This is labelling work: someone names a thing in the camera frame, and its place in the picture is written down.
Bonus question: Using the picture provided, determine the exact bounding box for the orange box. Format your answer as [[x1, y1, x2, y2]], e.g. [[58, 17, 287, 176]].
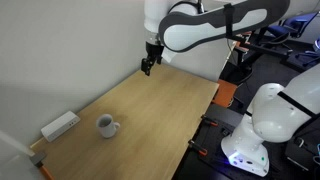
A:
[[212, 79, 238, 108]]

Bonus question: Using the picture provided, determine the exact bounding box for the grey partition bracket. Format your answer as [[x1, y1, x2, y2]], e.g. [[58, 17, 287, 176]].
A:
[[29, 151, 48, 168]]

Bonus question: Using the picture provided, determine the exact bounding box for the black camera on stand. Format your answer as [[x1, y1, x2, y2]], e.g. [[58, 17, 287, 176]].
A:
[[233, 31, 294, 59]]

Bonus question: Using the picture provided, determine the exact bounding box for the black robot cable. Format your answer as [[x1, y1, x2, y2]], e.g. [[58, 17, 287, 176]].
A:
[[168, 0, 205, 15]]

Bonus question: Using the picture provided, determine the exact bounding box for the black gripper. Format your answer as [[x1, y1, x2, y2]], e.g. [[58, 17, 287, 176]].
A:
[[140, 41, 165, 77]]

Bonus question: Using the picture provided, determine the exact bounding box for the white ceramic mug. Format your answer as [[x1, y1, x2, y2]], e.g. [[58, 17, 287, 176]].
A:
[[95, 113, 122, 139]]

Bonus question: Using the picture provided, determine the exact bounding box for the blue office chair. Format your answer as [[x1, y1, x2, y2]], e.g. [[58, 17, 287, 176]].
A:
[[266, 11, 320, 39]]

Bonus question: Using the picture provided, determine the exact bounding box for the orange clamp handle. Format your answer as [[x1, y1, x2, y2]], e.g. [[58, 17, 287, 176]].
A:
[[39, 165, 54, 180]]

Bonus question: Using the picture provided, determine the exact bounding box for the white power strip box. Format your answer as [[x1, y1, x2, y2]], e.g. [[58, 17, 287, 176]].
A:
[[40, 110, 81, 143]]

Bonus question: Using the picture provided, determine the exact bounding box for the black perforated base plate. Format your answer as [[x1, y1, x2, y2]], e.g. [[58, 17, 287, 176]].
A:
[[173, 103, 291, 180]]

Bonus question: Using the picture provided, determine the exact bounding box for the black orange bar clamp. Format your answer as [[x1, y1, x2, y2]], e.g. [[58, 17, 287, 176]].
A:
[[188, 139, 208, 158], [200, 114, 219, 128]]

